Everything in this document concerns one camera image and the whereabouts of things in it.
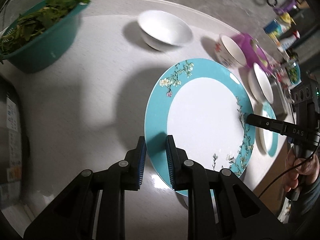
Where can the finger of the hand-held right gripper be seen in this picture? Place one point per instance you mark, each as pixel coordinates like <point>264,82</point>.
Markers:
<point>265,123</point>

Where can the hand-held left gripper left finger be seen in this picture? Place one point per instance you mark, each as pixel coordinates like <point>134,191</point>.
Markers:
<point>141,160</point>

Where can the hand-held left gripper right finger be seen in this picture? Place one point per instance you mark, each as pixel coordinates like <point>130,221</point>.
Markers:
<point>171,163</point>

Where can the small teal floral plate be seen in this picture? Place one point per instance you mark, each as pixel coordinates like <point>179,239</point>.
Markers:
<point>267,142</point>

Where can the small white bowl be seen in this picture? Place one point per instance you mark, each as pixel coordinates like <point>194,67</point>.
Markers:
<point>261,82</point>

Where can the large teal floral plate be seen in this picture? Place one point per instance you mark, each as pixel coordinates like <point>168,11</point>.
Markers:
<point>200,110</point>

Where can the white floral bowl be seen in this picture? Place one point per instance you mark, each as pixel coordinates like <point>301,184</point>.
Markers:
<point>225,53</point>

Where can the large plain white bowl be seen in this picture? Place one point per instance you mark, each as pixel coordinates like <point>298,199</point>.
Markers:
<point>163,27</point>

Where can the person's right forearm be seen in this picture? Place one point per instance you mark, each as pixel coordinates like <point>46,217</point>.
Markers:
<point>311,200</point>

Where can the person's right hand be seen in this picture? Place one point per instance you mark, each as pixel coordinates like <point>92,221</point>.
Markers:
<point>291,170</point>

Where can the white bottle red cap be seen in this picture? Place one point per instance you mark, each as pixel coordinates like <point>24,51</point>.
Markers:
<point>288,41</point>

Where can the blue yellow packet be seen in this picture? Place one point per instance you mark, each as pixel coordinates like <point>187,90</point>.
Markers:
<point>276,28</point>

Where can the purple plastic basin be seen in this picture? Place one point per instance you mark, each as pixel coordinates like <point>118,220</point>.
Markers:
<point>246,44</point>

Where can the steel rice cooker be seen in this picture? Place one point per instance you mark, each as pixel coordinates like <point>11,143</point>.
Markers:
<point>15,142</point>

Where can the teal plastic basin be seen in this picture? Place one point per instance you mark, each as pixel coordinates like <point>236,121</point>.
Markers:
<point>45,52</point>

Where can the leafy green vegetables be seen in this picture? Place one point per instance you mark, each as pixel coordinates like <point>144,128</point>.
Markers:
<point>37,22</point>

